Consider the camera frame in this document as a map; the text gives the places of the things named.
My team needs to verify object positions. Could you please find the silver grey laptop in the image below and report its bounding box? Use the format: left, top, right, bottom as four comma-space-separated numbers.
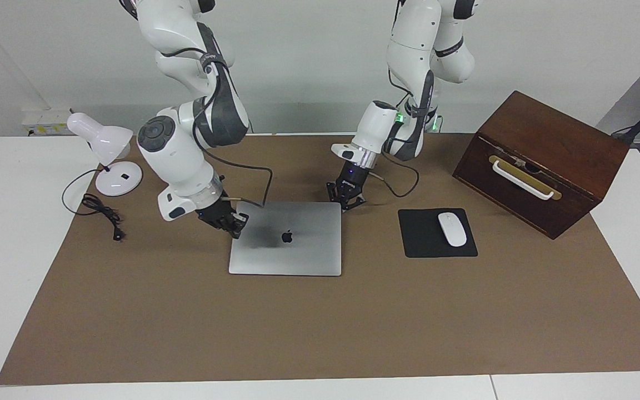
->
228, 201, 343, 277

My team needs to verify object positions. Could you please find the black mouse pad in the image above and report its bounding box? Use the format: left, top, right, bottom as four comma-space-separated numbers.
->
398, 208, 478, 259

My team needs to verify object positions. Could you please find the white computer mouse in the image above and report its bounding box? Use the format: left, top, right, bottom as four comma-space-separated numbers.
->
438, 212, 467, 247

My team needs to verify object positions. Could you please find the brown table mat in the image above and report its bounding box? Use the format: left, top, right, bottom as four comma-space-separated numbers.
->
0, 133, 640, 386

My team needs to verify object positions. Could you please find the white desk lamp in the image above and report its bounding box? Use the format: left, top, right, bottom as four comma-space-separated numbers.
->
67, 113, 143, 197

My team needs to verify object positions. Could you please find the dark brown wooden box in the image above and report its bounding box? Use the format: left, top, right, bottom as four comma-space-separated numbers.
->
452, 91, 631, 240

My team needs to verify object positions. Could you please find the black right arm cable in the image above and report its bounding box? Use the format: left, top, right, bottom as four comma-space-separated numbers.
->
156, 47, 274, 207

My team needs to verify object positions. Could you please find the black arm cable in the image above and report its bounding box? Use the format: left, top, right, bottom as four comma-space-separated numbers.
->
156, 47, 274, 207
369, 69, 419, 198

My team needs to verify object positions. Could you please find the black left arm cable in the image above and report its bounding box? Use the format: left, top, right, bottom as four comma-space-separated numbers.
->
369, 69, 419, 198

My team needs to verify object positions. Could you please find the black lamp power cable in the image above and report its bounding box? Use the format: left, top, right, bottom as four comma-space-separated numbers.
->
62, 168, 125, 241

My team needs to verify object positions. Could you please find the white box handle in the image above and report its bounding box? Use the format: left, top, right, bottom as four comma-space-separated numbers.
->
491, 159, 555, 200

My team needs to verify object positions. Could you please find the white wall power strip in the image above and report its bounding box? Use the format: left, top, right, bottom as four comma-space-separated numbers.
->
22, 108, 72, 137

